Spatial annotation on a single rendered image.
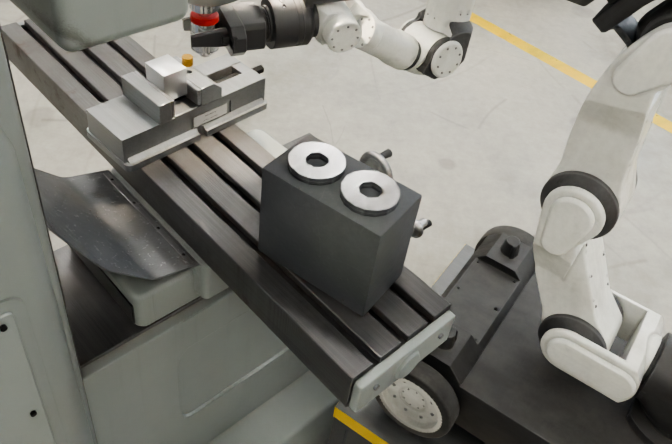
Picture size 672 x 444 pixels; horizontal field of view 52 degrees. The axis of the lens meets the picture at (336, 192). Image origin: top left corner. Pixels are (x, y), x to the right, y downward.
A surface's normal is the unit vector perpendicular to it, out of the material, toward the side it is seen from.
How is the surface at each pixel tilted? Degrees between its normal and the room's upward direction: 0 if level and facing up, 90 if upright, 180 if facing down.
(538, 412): 0
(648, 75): 90
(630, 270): 0
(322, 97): 0
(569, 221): 90
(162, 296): 90
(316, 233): 90
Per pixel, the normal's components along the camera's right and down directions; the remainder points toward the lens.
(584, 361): -0.57, 0.51
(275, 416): 0.11, -0.73
